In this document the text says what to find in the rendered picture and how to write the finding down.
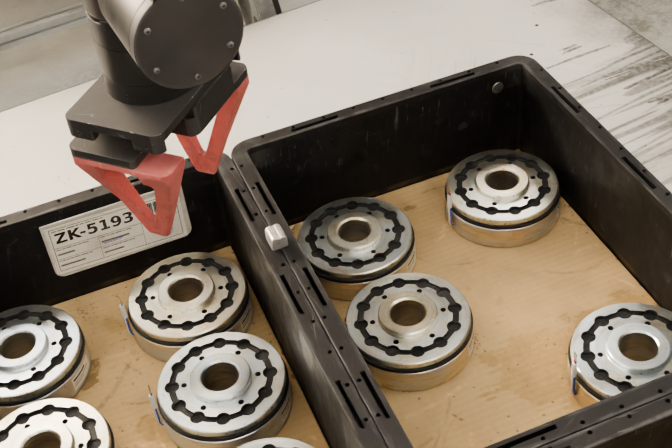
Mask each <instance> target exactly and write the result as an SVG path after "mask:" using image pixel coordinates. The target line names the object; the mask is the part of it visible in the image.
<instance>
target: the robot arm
mask: <svg viewBox="0 0 672 448"><path fill-rule="evenodd" d="M83 4H84V8H85V12H86V15H87V19H88V22H89V26H90V30H91V33H92V37H93V40H94V44H95V48H96V51H97V55H98V59H99V62H100V66H101V69H102V73H103V74H102V75H101V76H100V77H99V78H98V80H97V81H96V82H95V83H94V84H93V85H92V86H91V87H90V88H89V89H88V90H87V91H86V92H85V93H84V94H83V95H82V96H81V97H80V98H79V100H78V101H77V102H76V103H75V104H74V105H73V106H72V107H71V108H70V109H69V110H68V111H67V112H66V114H65V118H66V121H67V124H68V127H69V130H70V134H71V135H72V136H73V137H75V138H74V139H73V140H72V141H71V142H70V144H69V148H70V151H71V154H72V157H73V160H74V163H75V165H77V166H78V167H79V168H81V169H82V170H83V171H84V172H86V173H87V174H88V175H90V176H91V177H92V178H93V179H95V180H96V181H97V182H99V183H100V184H101V185H102V186H104V187H105V188H106V189H108V190H109V191H110V192H111V193H113V194H114V195H115V196H117V197H118V198H119V199H120V200H121V201H122V202H123V203H124V204H125V205H126V206H127V208H128V209H129V210H130V211H131V212H132V213H133V214H134V215H135V216H136V218H137V219H138V220H139V221H140V222H141V223H142V224H143V225H144V226H145V228H146V229H147V230H148V231H149V232H151V233H154V234H158V235H162V236H169V235H170V233H171V230H172V226H173V221H174V217H175V212H176V207H177V202H178V197H179V192H180V187H181V182H182V177H183V172H184V167H185V159H184V157H182V156H177V155H172V154H168V153H164V152H166V151H167V148H166V144H165V140H166V139H167V138H168V136H169V135H170V134H171V133H174V134H175V135H176V136H177V138H178V140H179V142H180V144H181V145H182V147H183V149H184V151H185V152H186V154H187V156H188V157H189V159H190V161H191V162H192V164H193V166H194V167H195V169H196V170H197V171H200V172H204V173H209V174H215V173H216V172H217V169H218V166H219V163H220V160H221V157H222V154H223V151H224V148H225V145H226V142H227V139H228V136H229V133H230V131H231V128H232V126H233V123H234V120H235V118H236V115H237V113H238V110H239V108H240V105H241V102H242V100H243V97H244V95H245V92H246V90H247V87H248V84H249V78H248V72H247V66H246V65H245V64H244V63H240V62H235V61H233V60H236V61H240V60H241V57H240V51H239V48H240V45H241V42H242V38H243V30H244V25H243V18H242V14H241V11H240V9H239V7H238V5H237V4H236V2H235V1H234V0H83ZM215 115H216V118H215V122H214V125H213V129H212V132H211V136H210V140H209V143H208V147H207V151H205V150H203V149H202V147H201V144H200V142H199V140H198V138H197V135H199V134H200V133H201V132H202V131H203V130H204V129H205V127H206V126H207V125H208V124H209V122H210V121H211V120H212V119H213V117H214V116H215ZM124 173H125V174H129V175H131V176H133V177H138V179H139V180H140V181H141V182H142V184H143V185H147V186H150V187H151V188H153V189H154V192H155V199H156V215H155V214H153V213H152V211H151V210H150V209H149V207H148V206H147V204H146V203H145V202H144V200H143V199H142V197H141V196H140V195H139V193H138V192H137V191H136V189H135V188H134V186H133V185H132V184H131V182H130V181H129V179H128V178H127V177H126V175H125V174H124Z"/></svg>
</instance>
